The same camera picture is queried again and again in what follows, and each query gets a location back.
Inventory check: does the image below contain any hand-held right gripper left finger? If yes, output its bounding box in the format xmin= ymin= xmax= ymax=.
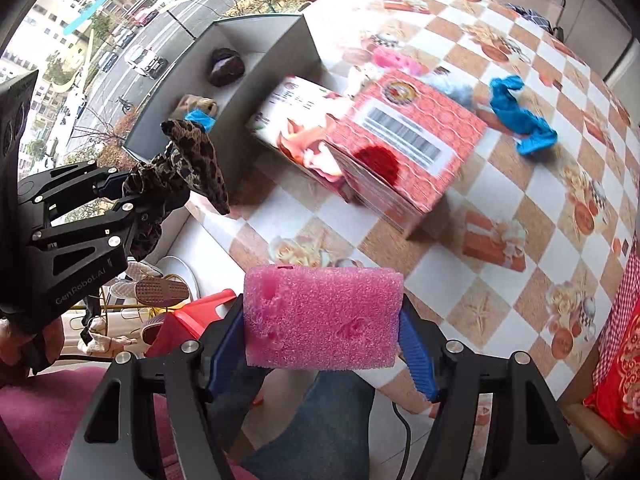
xmin=60 ymin=296 xmax=266 ymax=480

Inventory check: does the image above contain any small blue scrunchie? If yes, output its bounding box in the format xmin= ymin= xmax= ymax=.
xmin=184 ymin=110 xmax=216 ymax=134

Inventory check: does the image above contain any black chair frame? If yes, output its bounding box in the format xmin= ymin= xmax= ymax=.
xmin=550 ymin=0 xmax=569 ymax=41

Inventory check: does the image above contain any light blue tulle scrunchie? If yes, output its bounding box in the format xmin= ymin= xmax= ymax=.
xmin=430 ymin=72 xmax=483 ymax=111

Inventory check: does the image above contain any floral tissue box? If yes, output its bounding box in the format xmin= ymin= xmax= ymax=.
xmin=245 ymin=75 xmax=361 ymax=204

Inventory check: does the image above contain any white polka dot scrunchie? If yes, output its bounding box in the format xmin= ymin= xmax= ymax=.
xmin=347 ymin=62 xmax=381 ymax=96

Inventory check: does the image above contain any black cable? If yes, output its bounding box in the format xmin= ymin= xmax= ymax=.
xmin=392 ymin=402 xmax=417 ymax=480

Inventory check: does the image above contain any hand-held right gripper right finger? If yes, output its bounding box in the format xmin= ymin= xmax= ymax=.
xmin=396 ymin=294 xmax=586 ymax=480

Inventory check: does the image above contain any red embroidered cushion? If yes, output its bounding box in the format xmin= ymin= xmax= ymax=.
xmin=582 ymin=240 xmax=640 ymax=439

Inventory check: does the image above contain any pink sponge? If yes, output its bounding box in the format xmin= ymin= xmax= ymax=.
xmin=242 ymin=265 xmax=405 ymax=372

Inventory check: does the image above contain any white van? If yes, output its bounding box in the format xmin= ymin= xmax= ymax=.
xmin=126 ymin=44 xmax=169 ymax=79

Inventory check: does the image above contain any beige fuzzy cloth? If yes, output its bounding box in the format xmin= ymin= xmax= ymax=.
xmin=175 ymin=94 xmax=218 ymax=118

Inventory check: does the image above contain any pink white striped scrunchie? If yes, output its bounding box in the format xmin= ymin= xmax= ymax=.
xmin=372 ymin=46 xmax=426 ymax=75

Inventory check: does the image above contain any large blue scrunchie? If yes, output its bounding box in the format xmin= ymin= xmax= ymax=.
xmin=487 ymin=76 xmax=558 ymax=157

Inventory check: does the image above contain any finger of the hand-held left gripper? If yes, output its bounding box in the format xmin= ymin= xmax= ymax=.
xmin=27 ymin=195 xmax=151 ymax=333
xmin=17 ymin=159 xmax=128 ymax=208

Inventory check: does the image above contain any person's pink garment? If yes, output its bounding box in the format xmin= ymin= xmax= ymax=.
xmin=0 ymin=365 xmax=261 ymax=480

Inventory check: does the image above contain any brown sole slipper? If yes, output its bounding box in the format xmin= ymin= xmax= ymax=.
xmin=111 ymin=277 xmax=190 ymax=307

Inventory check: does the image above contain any person's left hand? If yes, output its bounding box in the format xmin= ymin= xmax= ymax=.
xmin=0 ymin=316 xmax=67 ymax=377

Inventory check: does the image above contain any red plastic stool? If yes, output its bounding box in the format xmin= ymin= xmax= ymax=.
xmin=145 ymin=289 xmax=238 ymax=359

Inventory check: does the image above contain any person's jeans leg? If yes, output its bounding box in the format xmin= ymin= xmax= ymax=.
xmin=240 ymin=370 xmax=401 ymax=480

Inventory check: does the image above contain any white cardboard box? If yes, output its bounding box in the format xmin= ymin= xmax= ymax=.
xmin=122 ymin=12 xmax=321 ymax=162

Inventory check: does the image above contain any leopard print scrunchie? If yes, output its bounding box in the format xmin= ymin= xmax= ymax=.
xmin=122 ymin=119 xmax=231 ymax=262

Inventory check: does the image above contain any wooden chair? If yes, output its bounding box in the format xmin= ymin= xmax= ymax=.
xmin=556 ymin=350 xmax=640 ymax=462

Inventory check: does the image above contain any plaid cloth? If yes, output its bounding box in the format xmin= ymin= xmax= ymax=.
xmin=505 ymin=2 xmax=556 ymax=33

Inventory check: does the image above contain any checkered tablecloth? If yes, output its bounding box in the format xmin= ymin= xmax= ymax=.
xmin=187 ymin=0 xmax=640 ymax=411

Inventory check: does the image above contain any pink patterned carton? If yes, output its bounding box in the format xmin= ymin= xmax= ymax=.
xmin=325 ymin=70 xmax=488 ymax=239

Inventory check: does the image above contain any dark purple scrunchie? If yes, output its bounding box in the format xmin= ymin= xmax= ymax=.
xmin=209 ymin=47 xmax=246 ymax=88

